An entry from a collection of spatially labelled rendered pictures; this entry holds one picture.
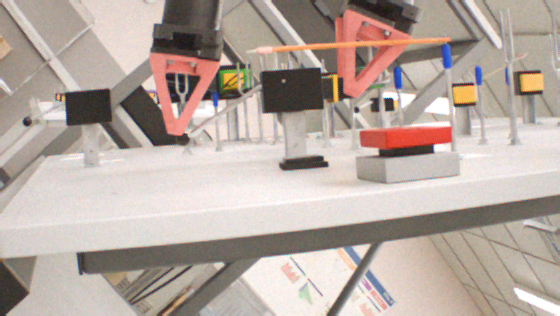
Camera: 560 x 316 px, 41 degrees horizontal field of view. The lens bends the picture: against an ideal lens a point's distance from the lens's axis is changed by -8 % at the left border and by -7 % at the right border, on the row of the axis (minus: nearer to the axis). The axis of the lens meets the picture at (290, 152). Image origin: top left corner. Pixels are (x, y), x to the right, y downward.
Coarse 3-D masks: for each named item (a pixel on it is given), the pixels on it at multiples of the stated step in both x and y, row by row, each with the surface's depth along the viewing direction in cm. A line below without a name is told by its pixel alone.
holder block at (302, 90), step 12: (264, 72) 75; (276, 72) 76; (288, 72) 76; (300, 72) 76; (312, 72) 76; (264, 84) 76; (276, 84) 76; (288, 84) 76; (300, 84) 76; (312, 84) 76; (264, 96) 76; (276, 96) 76; (288, 96) 76; (300, 96) 76; (312, 96) 76; (264, 108) 76; (276, 108) 76; (288, 108) 76; (300, 108) 76; (312, 108) 76
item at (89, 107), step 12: (72, 96) 99; (84, 96) 99; (96, 96) 100; (108, 96) 100; (48, 108) 100; (72, 108) 99; (84, 108) 99; (96, 108) 100; (108, 108) 100; (24, 120) 99; (72, 120) 99; (84, 120) 99; (96, 120) 100; (108, 120) 100; (84, 132) 101; (96, 132) 101; (84, 144) 101; (96, 144) 101; (84, 156) 102; (96, 156) 101
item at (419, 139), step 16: (384, 128) 56; (400, 128) 54; (416, 128) 53; (432, 128) 53; (448, 128) 53; (368, 144) 55; (384, 144) 52; (400, 144) 52; (416, 144) 53; (432, 144) 53
